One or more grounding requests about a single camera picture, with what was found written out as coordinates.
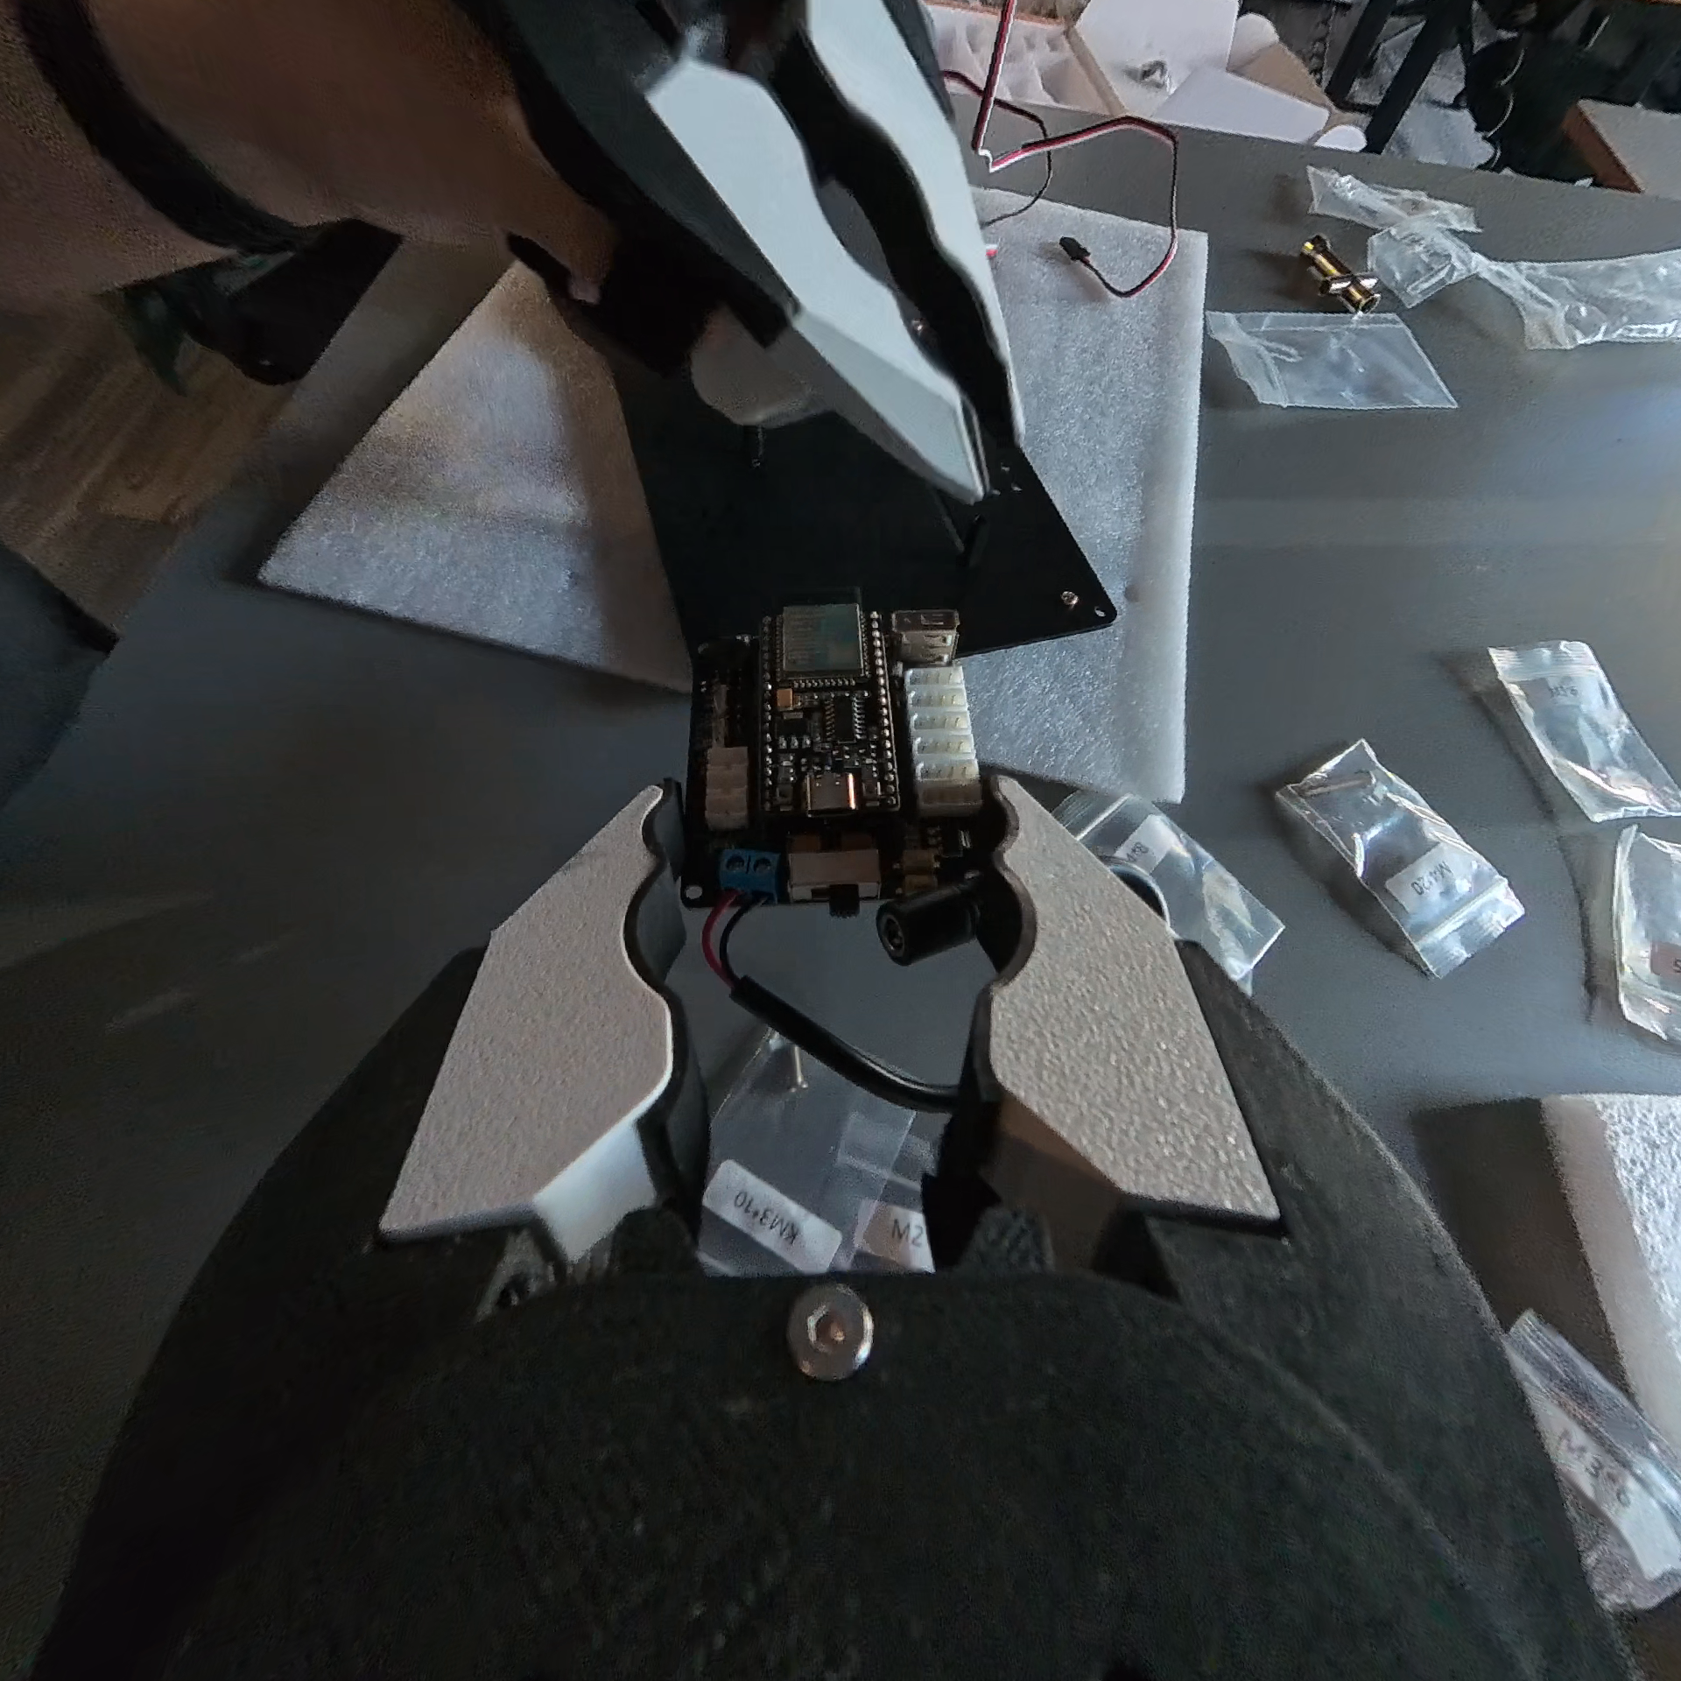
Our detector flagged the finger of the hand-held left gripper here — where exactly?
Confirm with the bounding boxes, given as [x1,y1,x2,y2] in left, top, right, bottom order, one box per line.
[645,56,987,505]
[800,0,1032,447]

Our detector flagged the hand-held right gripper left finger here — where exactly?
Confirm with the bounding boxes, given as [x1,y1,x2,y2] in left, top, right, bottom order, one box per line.
[378,784,715,1249]

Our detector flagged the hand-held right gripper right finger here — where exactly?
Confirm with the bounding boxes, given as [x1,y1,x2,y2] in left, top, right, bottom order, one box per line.
[968,772,1284,1232]

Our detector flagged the black power jack cable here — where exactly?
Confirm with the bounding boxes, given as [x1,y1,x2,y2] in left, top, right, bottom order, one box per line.
[701,882,985,1114]

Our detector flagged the black microcontroller circuit board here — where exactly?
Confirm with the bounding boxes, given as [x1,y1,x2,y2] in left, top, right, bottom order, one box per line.
[681,602,989,920]

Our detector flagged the person's left hand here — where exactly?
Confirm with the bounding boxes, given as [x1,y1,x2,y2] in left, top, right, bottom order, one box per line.
[0,0,619,311]

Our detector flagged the labelled clear screw bag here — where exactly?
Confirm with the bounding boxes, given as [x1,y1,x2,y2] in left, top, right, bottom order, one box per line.
[1613,824,1681,1045]
[840,1116,950,1274]
[1503,1310,1681,1620]
[1488,639,1681,824]
[703,1016,920,1274]
[1052,788,1286,995]
[1275,739,1528,980]

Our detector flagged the open cardboard box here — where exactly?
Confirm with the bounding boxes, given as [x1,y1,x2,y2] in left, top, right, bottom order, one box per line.
[919,0,1373,152]

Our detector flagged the white foam sheet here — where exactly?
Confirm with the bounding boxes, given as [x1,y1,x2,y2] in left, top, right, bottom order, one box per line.
[257,184,1213,806]

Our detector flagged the brass metal coupling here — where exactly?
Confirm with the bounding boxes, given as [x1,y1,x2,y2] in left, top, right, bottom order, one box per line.
[1302,234,1383,315]

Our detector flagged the dark metal furniture legs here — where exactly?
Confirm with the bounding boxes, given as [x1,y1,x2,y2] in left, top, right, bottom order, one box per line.
[1327,0,1681,152]

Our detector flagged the flat empty clear bag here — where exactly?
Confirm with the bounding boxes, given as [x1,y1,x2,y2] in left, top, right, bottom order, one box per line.
[1206,311,1460,412]

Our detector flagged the small clear screw bag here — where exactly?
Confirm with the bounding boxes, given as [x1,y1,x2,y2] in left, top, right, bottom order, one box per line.
[1310,164,1479,240]

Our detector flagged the white foam block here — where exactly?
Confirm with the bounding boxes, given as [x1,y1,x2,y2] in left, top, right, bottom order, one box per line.
[1416,1091,1681,1329]

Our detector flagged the crumpled clear plastic bag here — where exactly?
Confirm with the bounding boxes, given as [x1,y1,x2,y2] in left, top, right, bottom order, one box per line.
[1365,216,1681,352]

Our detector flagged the brown cardboard box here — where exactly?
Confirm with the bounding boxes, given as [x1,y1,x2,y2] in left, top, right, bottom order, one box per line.
[1570,99,1681,197]

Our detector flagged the black metal base plate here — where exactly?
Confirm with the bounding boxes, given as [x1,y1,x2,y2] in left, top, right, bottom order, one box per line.
[628,184,1121,661]

